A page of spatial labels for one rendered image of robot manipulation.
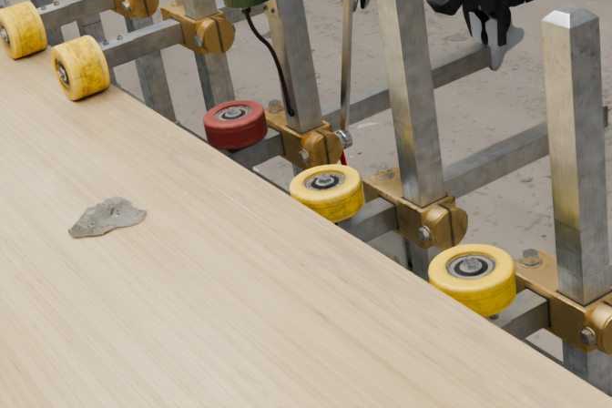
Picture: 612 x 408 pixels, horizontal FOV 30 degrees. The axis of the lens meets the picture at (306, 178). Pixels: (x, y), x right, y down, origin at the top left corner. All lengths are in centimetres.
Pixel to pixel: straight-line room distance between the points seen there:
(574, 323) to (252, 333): 31
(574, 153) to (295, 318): 29
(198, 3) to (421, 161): 51
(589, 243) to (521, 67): 272
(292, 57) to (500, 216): 159
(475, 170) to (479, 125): 206
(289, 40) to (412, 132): 25
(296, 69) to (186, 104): 249
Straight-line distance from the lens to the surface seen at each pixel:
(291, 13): 141
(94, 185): 138
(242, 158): 148
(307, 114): 146
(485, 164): 138
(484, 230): 289
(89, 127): 154
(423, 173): 127
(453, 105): 358
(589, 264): 110
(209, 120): 146
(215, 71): 167
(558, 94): 103
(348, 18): 146
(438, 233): 127
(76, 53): 161
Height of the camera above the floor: 149
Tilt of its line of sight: 27 degrees down
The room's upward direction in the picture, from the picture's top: 10 degrees counter-clockwise
